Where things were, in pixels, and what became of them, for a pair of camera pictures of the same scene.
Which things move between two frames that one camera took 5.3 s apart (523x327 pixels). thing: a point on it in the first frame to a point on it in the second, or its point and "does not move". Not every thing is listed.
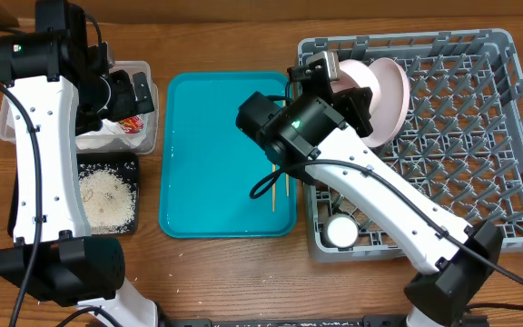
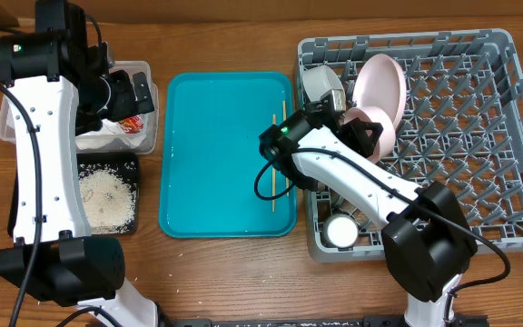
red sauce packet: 131,124 does not move
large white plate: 394,104 does not move
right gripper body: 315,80 to 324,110
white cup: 340,231 does not move
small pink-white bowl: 356,74 to 385,143
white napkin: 111,137 does not move
